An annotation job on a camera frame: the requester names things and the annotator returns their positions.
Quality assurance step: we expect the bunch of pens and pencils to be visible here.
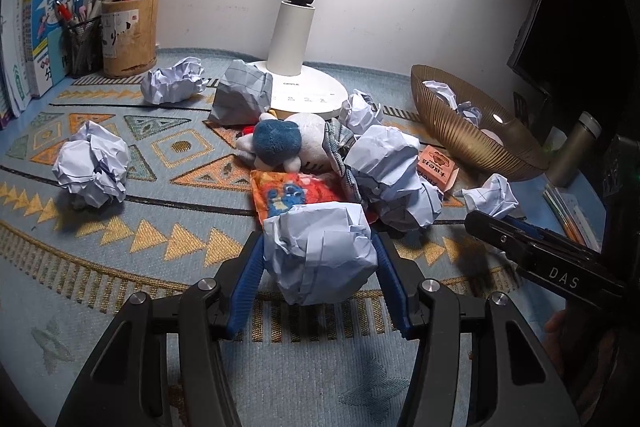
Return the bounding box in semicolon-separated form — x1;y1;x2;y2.
52;0;103;25

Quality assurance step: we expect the large white paper ball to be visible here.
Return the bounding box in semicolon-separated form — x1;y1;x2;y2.
344;124;422;202

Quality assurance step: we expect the orange eraser box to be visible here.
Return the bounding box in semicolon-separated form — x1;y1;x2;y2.
416;144;458;192

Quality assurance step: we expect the grey lined paper ball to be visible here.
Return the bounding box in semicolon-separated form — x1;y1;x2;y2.
207;59;274;128

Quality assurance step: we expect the gold ribbed bowl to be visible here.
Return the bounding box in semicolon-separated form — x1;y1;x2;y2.
410;64;551;182

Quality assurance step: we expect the coloured pens pack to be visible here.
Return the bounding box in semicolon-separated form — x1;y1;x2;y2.
542;187;601;249

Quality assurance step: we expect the grey striped cloth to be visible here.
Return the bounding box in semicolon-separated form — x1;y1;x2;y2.
322;119;368;212

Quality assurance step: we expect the white desk lamp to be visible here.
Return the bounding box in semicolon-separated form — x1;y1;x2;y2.
260;0;349;118

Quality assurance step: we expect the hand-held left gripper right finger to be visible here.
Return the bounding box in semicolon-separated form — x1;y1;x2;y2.
372;232;586;427

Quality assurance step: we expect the bamboo pen holder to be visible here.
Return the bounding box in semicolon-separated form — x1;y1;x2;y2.
101;0;160;78

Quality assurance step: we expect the blue and white plush toy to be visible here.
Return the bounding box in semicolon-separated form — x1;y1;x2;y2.
235;112;351;172

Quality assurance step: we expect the black monitor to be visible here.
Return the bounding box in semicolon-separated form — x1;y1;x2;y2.
506;0;557;98

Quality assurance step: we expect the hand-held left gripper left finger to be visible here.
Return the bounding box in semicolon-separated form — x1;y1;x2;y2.
55;231;266;427

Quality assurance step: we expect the patterned table mat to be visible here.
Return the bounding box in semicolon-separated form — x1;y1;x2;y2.
0;46;566;427

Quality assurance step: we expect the olive thermos flask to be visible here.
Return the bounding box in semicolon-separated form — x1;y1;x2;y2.
545;111;602;188

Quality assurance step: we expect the orange snack packet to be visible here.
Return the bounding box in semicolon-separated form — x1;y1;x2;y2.
250;169;373;228

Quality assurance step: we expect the person's right hand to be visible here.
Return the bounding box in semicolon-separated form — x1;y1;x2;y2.
544;309;571;360

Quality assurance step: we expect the black mesh pen holder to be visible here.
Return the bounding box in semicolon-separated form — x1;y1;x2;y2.
62;16;104;79

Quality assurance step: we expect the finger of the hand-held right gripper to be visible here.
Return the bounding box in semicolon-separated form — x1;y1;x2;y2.
502;216;601;254
464;210;628;305

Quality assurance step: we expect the yellow green workbook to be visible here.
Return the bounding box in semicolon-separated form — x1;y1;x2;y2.
0;0;36;130

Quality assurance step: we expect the blue illustrated workbook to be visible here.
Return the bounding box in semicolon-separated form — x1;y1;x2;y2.
25;0;91;98

